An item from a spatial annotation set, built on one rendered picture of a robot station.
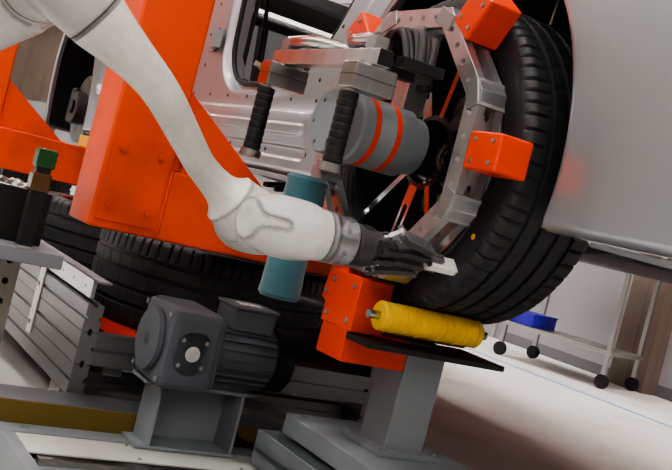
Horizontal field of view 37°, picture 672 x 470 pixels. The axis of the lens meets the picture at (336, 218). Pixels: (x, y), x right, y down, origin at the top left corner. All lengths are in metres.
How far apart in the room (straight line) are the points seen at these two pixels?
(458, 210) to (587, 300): 6.05
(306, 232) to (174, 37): 0.77
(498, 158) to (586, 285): 6.15
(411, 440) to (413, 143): 0.62
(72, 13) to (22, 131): 2.68
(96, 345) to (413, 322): 0.82
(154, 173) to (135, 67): 0.74
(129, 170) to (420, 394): 0.80
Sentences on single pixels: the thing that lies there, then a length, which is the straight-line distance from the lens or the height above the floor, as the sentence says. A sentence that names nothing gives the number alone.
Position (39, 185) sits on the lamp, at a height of 0.58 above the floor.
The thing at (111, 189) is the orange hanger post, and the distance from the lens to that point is 2.27.
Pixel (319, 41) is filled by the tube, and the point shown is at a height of 1.00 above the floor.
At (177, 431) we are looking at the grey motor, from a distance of 2.41.
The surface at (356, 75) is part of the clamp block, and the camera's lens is 1.79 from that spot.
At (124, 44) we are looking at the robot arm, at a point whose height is 0.85.
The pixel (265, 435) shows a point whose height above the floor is 0.16.
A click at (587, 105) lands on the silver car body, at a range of 1.79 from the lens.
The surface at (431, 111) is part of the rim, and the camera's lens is 2.14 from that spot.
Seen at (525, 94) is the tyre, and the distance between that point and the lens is 1.88.
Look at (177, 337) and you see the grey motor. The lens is 2.16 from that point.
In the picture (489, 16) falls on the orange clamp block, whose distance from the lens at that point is 1.92.
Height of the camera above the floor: 0.68
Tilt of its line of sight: level
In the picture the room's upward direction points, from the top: 14 degrees clockwise
